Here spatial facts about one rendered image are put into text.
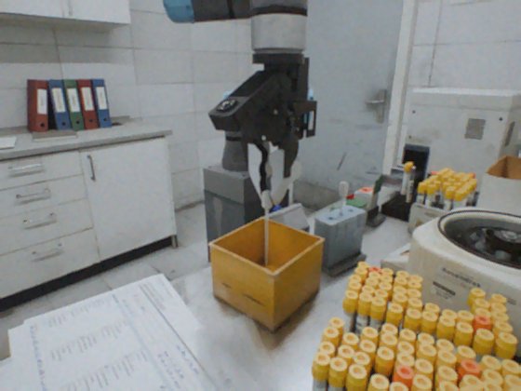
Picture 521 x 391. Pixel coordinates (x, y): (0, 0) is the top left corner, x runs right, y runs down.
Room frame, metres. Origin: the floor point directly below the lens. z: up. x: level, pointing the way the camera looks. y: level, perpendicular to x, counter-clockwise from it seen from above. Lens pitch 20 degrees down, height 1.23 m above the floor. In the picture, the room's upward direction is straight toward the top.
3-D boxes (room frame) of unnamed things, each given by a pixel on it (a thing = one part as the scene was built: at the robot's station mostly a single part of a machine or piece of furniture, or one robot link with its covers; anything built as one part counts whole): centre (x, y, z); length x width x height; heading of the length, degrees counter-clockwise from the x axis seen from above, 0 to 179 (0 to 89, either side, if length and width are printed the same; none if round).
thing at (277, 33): (0.48, -0.02, 1.27); 0.08 x 0.08 x 0.05
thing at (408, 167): (0.83, -0.40, 0.93); 0.17 x 0.09 x 0.11; 135
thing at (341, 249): (0.57, -0.15, 0.92); 0.10 x 0.07 x 0.10; 127
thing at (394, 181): (1.01, -0.46, 0.92); 0.21 x 0.07 x 0.05; 135
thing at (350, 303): (0.32, -0.10, 0.93); 0.02 x 0.02 x 0.11
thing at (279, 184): (0.47, -0.04, 1.08); 0.06 x 0.03 x 0.09; 140
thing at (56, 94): (2.11, 1.30, 1.03); 0.26 x 0.07 x 0.31; 45
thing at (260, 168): (0.50, -0.01, 1.08); 0.06 x 0.03 x 0.09; 140
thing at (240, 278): (0.46, -0.01, 0.93); 0.13 x 0.13 x 0.10; 50
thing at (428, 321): (0.28, -0.18, 0.93); 0.02 x 0.02 x 0.11
